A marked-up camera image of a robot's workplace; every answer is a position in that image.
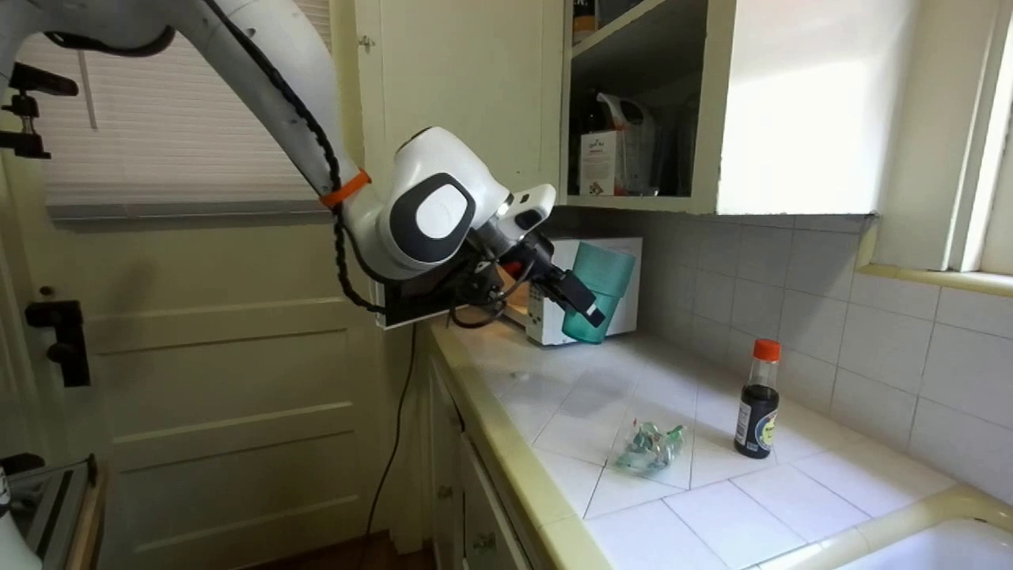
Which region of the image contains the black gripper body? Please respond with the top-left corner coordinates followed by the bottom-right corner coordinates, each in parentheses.
top-left (461, 223), bottom-right (581, 312)

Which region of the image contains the teal drinking glass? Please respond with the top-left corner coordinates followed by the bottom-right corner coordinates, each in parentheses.
top-left (560, 240), bottom-right (641, 349)

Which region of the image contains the cream cupboard door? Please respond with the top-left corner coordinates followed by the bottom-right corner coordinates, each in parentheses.
top-left (352, 0), bottom-right (573, 212)

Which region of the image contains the white microwave oven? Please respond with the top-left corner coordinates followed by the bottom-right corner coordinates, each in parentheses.
top-left (524, 235), bottom-right (646, 351)

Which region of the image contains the black-windowed microwave door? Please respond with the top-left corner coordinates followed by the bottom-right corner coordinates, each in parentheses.
top-left (378, 265), bottom-right (482, 335)

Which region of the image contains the crumpled green wrapper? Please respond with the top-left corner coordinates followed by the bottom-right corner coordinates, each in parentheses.
top-left (609, 417), bottom-right (690, 481)

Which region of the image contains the soy sauce bottle red cap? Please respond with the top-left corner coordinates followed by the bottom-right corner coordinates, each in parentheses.
top-left (731, 335), bottom-right (788, 464)

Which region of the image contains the cream base cabinet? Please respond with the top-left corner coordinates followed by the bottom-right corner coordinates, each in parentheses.
top-left (417, 346), bottom-right (553, 570)

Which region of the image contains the cream panelled door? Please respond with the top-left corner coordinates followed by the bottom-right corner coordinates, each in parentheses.
top-left (0, 155), bottom-right (395, 570)

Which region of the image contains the white door blind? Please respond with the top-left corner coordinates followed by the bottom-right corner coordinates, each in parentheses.
top-left (20, 0), bottom-right (348, 229)

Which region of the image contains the white sink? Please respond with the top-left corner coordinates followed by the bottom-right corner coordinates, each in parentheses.
top-left (836, 514), bottom-right (1013, 570)

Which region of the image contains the black door latch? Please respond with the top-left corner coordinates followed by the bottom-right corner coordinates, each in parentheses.
top-left (21, 298), bottom-right (94, 394)

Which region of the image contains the glass-topped stand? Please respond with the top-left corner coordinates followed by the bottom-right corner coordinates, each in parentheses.
top-left (0, 454), bottom-right (111, 570)

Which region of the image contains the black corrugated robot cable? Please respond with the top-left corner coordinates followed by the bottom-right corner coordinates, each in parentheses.
top-left (40, 0), bottom-right (532, 333)

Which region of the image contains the orange cable strap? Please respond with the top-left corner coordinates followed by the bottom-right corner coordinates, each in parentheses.
top-left (321, 167), bottom-right (378, 212)

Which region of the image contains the black microwave power cord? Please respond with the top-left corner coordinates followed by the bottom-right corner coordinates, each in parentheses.
top-left (360, 327), bottom-right (417, 546)

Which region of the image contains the cream wall cupboard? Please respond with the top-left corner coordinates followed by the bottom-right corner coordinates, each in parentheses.
top-left (557, 0), bottom-right (923, 223)

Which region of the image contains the window frame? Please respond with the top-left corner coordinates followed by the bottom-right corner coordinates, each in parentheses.
top-left (940, 0), bottom-right (1013, 282)

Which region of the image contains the black camera clamp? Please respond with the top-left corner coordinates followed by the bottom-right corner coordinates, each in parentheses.
top-left (0, 60), bottom-right (84, 166)

